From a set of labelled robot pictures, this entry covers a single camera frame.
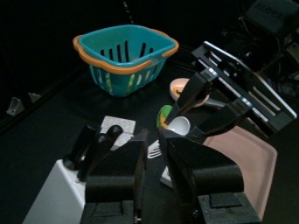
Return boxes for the white knife block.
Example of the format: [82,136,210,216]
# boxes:
[21,158,90,224]

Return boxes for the dark grey equipment box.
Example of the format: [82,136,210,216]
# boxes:
[244,0,299,33]

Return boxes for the teal basket with orange handle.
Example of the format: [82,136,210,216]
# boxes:
[70,24,181,98]

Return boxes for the white toy fork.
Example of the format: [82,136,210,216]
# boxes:
[145,139,164,160]

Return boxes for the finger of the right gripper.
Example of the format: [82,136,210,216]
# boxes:
[164,69,220,125]
[190,101,252,144]

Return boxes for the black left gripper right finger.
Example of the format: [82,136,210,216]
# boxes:
[157,128,261,224]

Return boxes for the pink plastic tray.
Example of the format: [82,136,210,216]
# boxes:
[201,125,277,221]

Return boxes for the grey speckled block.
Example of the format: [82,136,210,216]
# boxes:
[98,115,136,151]

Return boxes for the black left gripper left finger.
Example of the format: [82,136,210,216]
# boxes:
[78,129,149,224]

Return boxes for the small white block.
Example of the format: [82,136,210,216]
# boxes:
[158,165,174,189]

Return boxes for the orange toy bowl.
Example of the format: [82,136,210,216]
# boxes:
[169,77,210,108]

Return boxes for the black knife handle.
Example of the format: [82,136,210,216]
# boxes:
[76,124,124,182]
[62,123,98,171]

